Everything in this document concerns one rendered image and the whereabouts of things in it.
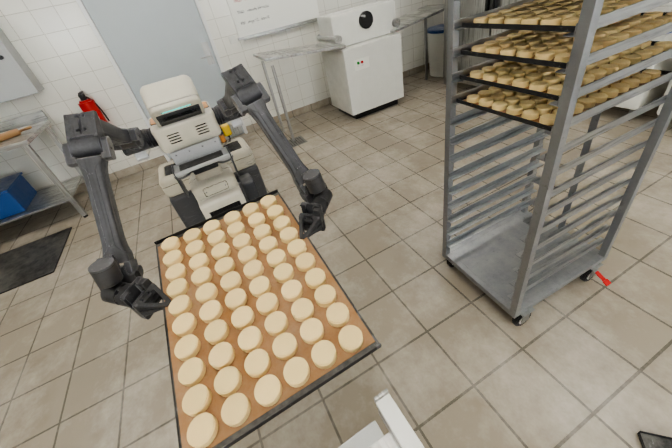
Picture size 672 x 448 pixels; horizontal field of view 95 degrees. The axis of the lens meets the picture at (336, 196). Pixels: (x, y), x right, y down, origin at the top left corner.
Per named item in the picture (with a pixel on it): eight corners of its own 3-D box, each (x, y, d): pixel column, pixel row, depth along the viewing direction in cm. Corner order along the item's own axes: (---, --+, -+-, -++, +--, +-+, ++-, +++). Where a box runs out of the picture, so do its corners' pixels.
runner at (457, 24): (458, 30, 108) (459, 20, 106) (453, 30, 110) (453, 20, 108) (584, -9, 124) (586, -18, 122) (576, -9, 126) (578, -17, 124)
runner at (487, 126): (454, 145, 133) (454, 139, 131) (449, 143, 135) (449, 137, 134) (558, 100, 149) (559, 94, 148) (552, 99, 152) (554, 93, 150)
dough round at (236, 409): (220, 410, 58) (216, 407, 56) (243, 389, 60) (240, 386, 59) (231, 434, 55) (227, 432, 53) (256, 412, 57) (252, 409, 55)
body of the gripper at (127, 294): (124, 299, 73) (102, 294, 76) (147, 320, 80) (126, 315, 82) (143, 276, 78) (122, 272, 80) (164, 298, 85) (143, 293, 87)
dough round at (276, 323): (285, 338, 66) (282, 333, 65) (263, 335, 67) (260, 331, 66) (291, 315, 70) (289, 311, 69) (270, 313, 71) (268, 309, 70)
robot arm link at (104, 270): (144, 270, 92) (111, 280, 89) (128, 239, 86) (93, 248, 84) (137, 298, 82) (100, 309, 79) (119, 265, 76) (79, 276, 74)
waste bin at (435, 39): (470, 70, 477) (473, 22, 439) (443, 80, 462) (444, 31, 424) (445, 65, 518) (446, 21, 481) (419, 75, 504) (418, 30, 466)
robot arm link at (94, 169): (112, 138, 93) (70, 145, 89) (103, 133, 87) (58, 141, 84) (149, 276, 92) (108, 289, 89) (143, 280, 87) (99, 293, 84)
